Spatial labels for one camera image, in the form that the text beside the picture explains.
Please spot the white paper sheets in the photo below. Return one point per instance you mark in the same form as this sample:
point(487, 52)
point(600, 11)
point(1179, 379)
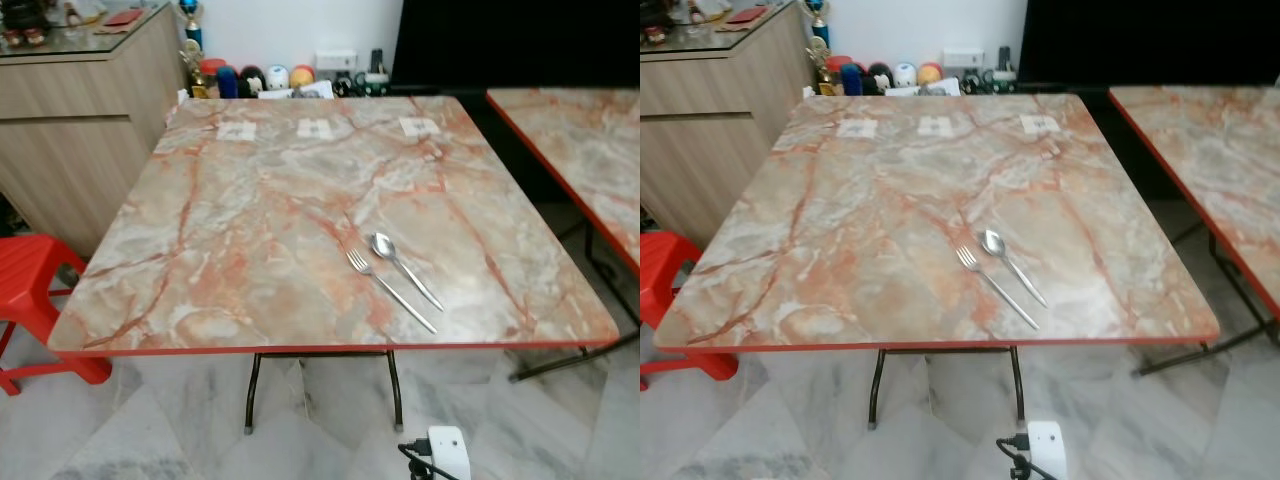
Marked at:
point(310, 91)
point(935, 88)

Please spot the silver metal fork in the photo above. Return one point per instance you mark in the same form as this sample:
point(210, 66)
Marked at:
point(390, 290)
point(998, 287)

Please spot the black round toy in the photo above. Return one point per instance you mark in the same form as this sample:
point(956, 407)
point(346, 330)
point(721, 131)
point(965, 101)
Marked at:
point(879, 76)
point(253, 79)

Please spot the silver metal spoon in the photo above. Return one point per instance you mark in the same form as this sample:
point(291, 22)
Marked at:
point(992, 241)
point(381, 244)

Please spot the light wooden cabinet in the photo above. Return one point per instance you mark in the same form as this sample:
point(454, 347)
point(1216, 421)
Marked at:
point(70, 150)
point(700, 150)

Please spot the red plastic stool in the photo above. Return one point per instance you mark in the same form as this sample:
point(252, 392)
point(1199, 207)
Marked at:
point(30, 270)
point(660, 265)

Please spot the marble-pattern folding table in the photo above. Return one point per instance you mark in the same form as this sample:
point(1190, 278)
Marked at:
point(250, 220)
point(1210, 140)
point(870, 220)
point(580, 140)

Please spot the orange round toy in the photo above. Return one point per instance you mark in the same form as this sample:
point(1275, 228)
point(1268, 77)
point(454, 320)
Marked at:
point(929, 73)
point(302, 75)

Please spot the white square sticker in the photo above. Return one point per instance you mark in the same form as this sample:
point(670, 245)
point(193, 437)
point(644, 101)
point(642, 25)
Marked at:
point(420, 126)
point(857, 128)
point(1040, 124)
point(935, 126)
point(237, 131)
point(315, 128)

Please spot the small gold trophy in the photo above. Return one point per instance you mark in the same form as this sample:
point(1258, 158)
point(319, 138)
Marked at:
point(192, 70)
point(821, 70)

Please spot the blue and gold trophy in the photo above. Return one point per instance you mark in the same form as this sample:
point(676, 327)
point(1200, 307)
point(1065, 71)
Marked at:
point(819, 11)
point(191, 12)

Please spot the red round toy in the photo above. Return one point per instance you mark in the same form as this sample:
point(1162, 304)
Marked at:
point(838, 63)
point(211, 67)

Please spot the blue round toy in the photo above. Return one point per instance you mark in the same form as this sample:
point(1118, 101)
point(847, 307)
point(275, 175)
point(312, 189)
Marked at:
point(853, 80)
point(228, 82)

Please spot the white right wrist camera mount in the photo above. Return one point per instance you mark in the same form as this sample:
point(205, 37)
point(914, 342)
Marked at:
point(1047, 450)
point(450, 450)

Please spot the red flat tray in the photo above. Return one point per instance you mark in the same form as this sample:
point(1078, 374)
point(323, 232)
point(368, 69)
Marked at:
point(124, 17)
point(748, 15)

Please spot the white wall socket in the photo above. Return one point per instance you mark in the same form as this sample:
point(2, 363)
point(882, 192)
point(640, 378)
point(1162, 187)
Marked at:
point(963, 58)
point(336, 60)

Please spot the white round toy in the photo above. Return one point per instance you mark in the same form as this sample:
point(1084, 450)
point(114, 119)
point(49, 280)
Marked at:
point(278, 76)
point(905, 74)

